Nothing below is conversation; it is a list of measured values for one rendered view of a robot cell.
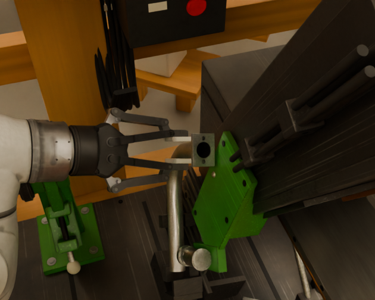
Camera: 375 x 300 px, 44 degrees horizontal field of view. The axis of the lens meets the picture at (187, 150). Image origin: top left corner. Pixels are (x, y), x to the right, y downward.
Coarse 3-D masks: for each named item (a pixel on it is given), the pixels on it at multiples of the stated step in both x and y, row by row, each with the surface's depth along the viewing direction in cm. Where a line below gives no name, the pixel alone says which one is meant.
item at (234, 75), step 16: (272, 48) 97; (208, 64) 93; (224, 64) 93; (240, 64) 93; (256, 64) 93; (208, 80) 92; (224, 80) 90; (240, 80) 90; (256, 80) 90; (208, 96) 94; (224, 96) 86; (240, 96) 86; (208, 112) 97; (224, 112) 87; (208, 128) 99
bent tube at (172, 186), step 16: (192, 144) 76; (208, 144) 78; (192, 160) 76; (208, 160) 77; (176, 176) 88; (176, 192) 89; (176, 208) 89; (176, 224) 88; (176, 240) 88; (176, 256) 88
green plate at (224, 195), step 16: (224, 144) 75; (224, 160) 76; (240, 160) 71; (208, 176) 81; (224, 176) 76; (240, 176) 71; (208, 192) 82; (224, 192) 76; (240, 192) 71; (208, 208) 82; (224, 208) 76; (240, 208) 72; (208, 224) 82; (224, 224) 77; (240, 224) 78; (256, 224) 80; (208, 240) 82; (224, 240) 78
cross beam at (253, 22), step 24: (240, 0) 103; (264, 0) 103; (288, 0) 105; (312, 0) 107; (240, 24) 105; (264, 24) 108; (288, 24) 110; (0, 48) 91; (24, 48) 93; (144, 48) 102; (168, 48) 104; (192, 48) 106; (0, 72) 95; (24, 72) 97
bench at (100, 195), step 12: (132, 156) 125; (144, 156) 125; (156, 156) 125; (168, 156) 125; (132, 168) 122; (144, 168) 122; (96, 192) 117; (108, 192) 117; (120, 192) 117; (132, 192) 117; (24, 204) 114; (36, 204) 114; (24, 216) 112
